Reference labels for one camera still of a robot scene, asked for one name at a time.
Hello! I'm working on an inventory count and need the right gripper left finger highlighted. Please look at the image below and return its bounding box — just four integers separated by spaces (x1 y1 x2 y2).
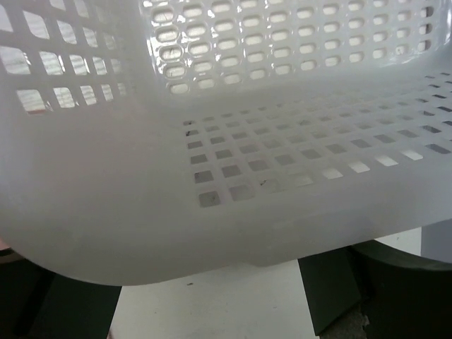
1 246 122 338

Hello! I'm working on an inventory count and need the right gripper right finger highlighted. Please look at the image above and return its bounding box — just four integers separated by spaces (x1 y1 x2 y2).
297 243 451 338

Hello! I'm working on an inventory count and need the white plastic basket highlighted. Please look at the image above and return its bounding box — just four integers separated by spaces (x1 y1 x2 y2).
1 1 451 285

